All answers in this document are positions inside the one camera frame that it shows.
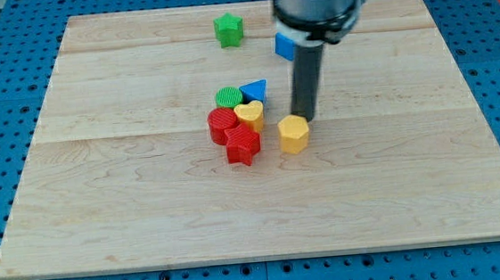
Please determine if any red star block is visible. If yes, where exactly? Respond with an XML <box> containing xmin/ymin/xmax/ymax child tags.
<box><xmin>225</xmin><ymin>123</ymin><xmax>261</xmax><ymax>166</ymax></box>

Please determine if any green star block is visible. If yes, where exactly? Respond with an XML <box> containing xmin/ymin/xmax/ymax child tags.
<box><xmin>213</xmin><ymin>13</ymin><xmax>244</xmax><ymax>48</ymax></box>

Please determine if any green cylinder block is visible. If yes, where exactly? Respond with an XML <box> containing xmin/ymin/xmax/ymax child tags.
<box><xmin>215</xmin><ymin>86</ymin><xmax>243</xmax><ymax>109</ymax></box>

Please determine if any yellow heart block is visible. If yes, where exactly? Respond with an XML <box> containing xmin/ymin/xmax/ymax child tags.
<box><xmin>234</xmin><ymin>100</ymin><xmax>265</xmax><ymax>133</ymax></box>

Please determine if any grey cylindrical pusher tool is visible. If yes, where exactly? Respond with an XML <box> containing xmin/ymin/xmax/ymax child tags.
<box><xmin>291</xmin><ymin>44</ymin><xmax>324</xmax><ymax>122</ymax></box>

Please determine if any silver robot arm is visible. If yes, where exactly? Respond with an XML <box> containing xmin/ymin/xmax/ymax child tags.
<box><xmin>271</xmin><ymin>0</ymin><xmax>366</xmax><ymax>47</ymax></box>

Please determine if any wooden board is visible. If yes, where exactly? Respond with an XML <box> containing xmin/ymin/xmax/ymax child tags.
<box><xmin>0</xmin><ymin>0</ymin><xmax>500</xmax><ymax>280</ymax></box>

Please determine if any blue cube block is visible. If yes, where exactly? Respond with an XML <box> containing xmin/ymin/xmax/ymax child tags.
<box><xmin>274</xmin><ymin>32</ymin><xmax>295</xmax><ymax>62</ymax></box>

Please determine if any blue triangle block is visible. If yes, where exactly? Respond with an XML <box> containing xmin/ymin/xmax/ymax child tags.
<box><xmin>239</xmin><ymin>79</ymin><xmax>267</xmax><ymax>104</ymax></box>

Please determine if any yellow hexagon block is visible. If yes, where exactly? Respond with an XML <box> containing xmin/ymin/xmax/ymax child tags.
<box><xmin>277</xmin><ymin>114</ymin><xmax>310</xmax><ymax>154</ymax></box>

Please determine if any red cylinder block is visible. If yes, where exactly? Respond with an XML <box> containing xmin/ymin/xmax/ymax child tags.
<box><xmin>207</xmin><ymin>107</ymin><xmax>239</xmax><ymax>145</ymax></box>

